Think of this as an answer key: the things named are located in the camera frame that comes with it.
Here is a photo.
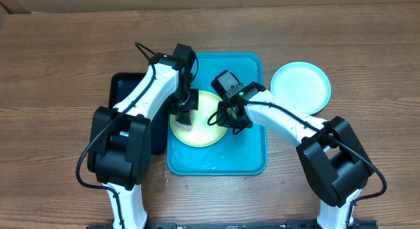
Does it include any green sponge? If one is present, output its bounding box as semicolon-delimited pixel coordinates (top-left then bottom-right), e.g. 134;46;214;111
175;114;192;131

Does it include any yellow plate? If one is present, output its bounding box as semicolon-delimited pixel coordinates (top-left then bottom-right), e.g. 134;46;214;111
170;91;227;148

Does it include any light blue plate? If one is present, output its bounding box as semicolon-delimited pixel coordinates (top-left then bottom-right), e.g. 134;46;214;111
270;62;331;115

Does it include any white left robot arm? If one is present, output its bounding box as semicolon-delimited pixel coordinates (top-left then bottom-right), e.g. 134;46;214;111
76;43;199;228

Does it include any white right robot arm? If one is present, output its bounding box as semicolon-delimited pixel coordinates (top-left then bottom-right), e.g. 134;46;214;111
208;70;377;228

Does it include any black rectangular tray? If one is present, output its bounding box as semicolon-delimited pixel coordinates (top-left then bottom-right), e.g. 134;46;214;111
108;73;169;155

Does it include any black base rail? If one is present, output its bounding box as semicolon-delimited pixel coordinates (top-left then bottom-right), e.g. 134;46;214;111
86;219;378;229

